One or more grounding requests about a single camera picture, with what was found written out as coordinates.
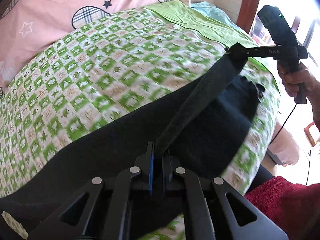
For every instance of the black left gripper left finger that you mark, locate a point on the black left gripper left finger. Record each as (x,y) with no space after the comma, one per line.
(145,163)

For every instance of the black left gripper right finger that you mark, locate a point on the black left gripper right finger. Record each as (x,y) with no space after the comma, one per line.
(170,163)

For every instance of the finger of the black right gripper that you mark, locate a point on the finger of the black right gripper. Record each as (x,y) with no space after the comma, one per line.
(238,52)

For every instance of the black pants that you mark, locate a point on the black pants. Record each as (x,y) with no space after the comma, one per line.
(202,124)

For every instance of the person's right hand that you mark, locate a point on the person's right hand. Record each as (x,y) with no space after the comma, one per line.
(291,82)

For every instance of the light green sheet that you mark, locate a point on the light green sheet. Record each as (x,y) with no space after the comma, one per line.
(178,13)

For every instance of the green white checkered bedsheet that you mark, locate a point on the green white checkered bedsheet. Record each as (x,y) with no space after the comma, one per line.
(93,76)

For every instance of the red fuzzy sleeve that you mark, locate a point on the red fuzzy sleeve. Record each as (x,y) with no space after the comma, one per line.
(293,207)

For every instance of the pink quilt with plaid hearts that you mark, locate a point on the pink quilt with plaid hearts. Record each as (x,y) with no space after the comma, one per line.
(29,26)

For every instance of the brown wooden door frame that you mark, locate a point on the brown wooden door frame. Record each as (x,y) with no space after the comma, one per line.
(247,14)

